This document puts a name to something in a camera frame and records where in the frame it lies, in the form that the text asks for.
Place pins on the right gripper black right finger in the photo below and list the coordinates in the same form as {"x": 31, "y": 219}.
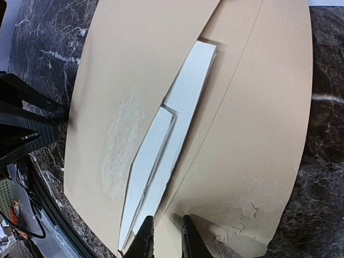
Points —
{"x": 192, "y": 243}

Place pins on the cream letter sheet ornate border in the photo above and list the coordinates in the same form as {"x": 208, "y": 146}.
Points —
{"x": 141, "y": 199}

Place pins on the brown kraft envelope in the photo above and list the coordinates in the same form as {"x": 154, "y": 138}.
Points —
{"x": 240, "y": 158}

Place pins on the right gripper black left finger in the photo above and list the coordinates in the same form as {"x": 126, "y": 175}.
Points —
{"x": 142, "y": 245}

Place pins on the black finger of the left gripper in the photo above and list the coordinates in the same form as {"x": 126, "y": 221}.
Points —
{"x": 23, "y": 132}
{"x": 18, "y": 93}

